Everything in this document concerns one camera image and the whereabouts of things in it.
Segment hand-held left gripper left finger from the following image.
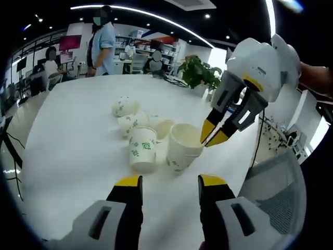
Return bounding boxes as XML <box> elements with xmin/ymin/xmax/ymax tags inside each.
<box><xmin>61</xmin><ymin>174</ymin><xmax>144</xmax><ymax>250</ymax></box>

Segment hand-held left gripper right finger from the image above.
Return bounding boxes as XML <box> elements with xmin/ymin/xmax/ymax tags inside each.
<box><xmin>197</xmin><ymin>173</ymin><xmax>273</xmax><ymax>250</ymax></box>

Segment white paper cup green print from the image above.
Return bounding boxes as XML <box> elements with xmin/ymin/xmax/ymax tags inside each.
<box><xmin>156</xmin><ymin>119</ymin><xmax>175</xmax><ymax>141</ymax></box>
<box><xmin>166</xmin><ymin>123</ymin><xmax>205</xmax><ymax>175</ymax></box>
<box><xmin>117</xmin><ymin>111</ymin><xmax>149</xmax><ymax>138</ymax></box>
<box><xmin>111</xmin><ymin>100</ymin><xmax>140</xmax><ymax>118</ymax></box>
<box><xmin>129</xmin><ymin>127</ymin><xmax>159</xmax><ymax>173</ymax></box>

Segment green potted plant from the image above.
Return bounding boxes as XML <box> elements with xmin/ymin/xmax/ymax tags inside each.
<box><xmin>177</xmin><ymin>54</ymin><xmax>222</xmax><ymax>90</ymax></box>

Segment grey mesh office chair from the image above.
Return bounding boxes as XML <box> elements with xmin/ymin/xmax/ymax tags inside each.
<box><xmin>238</xmin><ymin>149</ymin><xmax>308</xmax><ymax>235</ymax></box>

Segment white storage shelves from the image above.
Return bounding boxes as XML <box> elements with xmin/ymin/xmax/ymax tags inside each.
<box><xmin>114</xmin><ymin>28</ymin><xmax>183</xmax><ymax>71</ymax></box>

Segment white table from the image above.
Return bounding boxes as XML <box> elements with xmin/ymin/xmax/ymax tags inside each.
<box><xmin>20</xmin><ymin>74</ymin><xmax>261</xmax><ymax>250</ymax></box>

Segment black stand pole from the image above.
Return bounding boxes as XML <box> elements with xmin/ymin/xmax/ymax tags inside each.
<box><xmin>0</xmin><ymin>114</ymin><xmax>24</xmax><ymax>171</ymax></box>

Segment pink display screen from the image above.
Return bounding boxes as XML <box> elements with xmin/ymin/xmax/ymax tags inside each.
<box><xmin>59</xmin><ymin>35</ymin><xmax>82</xmax><ymax>52</ymax></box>

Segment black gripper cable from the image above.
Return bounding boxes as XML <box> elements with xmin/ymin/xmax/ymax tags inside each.
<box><xmin>249</xmin><ymin>108</ymin><xmax>266</xmax><ymax>168</ymax></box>

